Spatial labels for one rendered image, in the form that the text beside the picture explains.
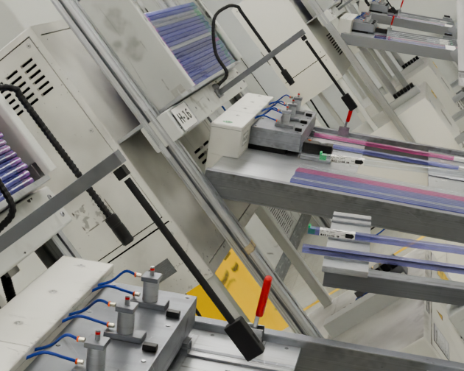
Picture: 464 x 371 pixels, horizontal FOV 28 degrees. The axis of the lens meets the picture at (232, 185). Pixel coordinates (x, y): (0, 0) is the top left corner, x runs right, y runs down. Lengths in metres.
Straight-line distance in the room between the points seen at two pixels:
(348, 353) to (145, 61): 1.08
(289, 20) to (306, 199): 3.59
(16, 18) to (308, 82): 2.06
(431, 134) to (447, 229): 3.58
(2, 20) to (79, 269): 3.04
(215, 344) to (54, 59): 1.03
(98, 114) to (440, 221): 0.82
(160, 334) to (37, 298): 0.17
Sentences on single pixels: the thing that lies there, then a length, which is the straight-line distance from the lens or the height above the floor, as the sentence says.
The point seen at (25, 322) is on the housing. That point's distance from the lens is 1.18.
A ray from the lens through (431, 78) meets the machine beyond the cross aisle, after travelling 7.07.
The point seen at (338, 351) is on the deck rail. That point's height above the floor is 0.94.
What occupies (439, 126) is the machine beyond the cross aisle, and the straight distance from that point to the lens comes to 5.65.
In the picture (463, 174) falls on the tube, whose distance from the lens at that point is 1.66.
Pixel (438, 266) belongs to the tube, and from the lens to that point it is 1.47.
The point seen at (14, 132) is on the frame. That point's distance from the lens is 1.40.
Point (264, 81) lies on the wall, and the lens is 8.86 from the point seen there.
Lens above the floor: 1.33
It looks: 5 degrees down
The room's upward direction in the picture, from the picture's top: 36 degrees counter-clockwise
